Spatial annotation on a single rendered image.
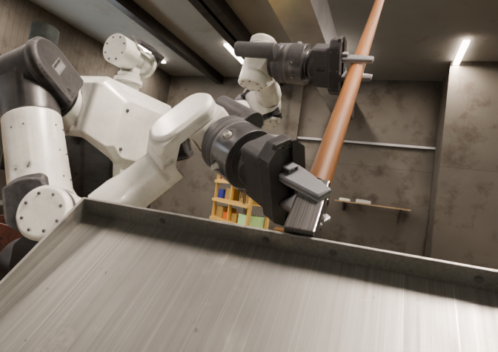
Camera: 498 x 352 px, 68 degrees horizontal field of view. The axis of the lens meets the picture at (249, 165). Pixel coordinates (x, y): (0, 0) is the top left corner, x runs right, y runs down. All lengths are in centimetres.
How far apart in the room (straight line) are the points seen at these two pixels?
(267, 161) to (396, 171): 1010
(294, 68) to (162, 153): 39
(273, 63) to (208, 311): 60
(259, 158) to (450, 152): 888
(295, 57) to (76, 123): 46
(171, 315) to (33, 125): 41
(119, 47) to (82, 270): 55
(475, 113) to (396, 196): 274
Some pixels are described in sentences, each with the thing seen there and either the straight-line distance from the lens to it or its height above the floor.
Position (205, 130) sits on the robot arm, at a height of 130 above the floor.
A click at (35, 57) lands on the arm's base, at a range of 71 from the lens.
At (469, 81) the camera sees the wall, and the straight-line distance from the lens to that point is 970.
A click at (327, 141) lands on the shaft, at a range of 52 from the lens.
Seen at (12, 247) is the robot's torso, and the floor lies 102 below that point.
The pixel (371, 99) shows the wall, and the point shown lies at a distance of 1089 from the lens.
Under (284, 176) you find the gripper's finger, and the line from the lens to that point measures 43.
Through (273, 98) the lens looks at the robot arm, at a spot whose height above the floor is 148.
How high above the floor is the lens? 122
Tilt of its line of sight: 4 degrees up
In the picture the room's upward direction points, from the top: 8 degrees clockwise
